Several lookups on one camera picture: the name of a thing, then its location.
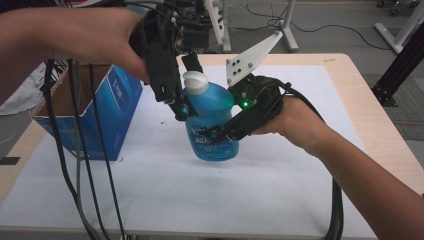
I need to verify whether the person's left hand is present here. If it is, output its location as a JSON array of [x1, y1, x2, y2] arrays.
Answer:
[[59, 7, 150, 83]]

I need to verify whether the blue cardboard box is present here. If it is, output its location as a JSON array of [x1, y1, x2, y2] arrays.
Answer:
[[32, 64, 144, 162]]

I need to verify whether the blue liquid bottle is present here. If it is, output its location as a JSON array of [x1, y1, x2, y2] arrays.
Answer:
[[181, 70, 241, 163]]

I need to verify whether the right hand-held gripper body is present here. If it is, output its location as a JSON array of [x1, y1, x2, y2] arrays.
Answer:
[[225, 29, 290, 123]]

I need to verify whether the white table mat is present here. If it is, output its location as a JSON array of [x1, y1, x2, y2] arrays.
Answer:
[[0, 64, 378, 239]]

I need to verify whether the grey cloth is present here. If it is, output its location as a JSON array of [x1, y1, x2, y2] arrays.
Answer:
[[0, 63, 47, 117]]

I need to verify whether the black tape strip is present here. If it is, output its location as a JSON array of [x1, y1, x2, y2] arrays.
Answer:
[[0, 156, 21, 166]]

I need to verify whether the black cable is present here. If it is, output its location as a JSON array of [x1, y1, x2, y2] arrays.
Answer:
[[87, 63, 127, 240], [266, 79, 345, 240], [67, 59, 113, 240], [43, 59, 101, 240], [323, 181, 344, 240]]

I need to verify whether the dark grey floor mat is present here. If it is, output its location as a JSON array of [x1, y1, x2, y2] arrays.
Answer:
[[362, 73, 424, 141]]

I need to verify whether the person's right hand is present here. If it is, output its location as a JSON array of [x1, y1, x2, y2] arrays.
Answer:
[[252, 95, 335, 158]]

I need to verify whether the white metal stand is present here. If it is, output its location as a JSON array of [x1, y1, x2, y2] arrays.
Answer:
[[373, 0, 424, 55], [221, 0, 233, 53], [278, 0, 300, 53]]

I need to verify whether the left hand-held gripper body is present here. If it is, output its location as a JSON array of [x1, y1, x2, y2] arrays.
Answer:
[[128, 0, 232, 58]]

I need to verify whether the black metal frame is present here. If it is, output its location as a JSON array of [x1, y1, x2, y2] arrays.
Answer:
[[370, 23, 424, 108]]

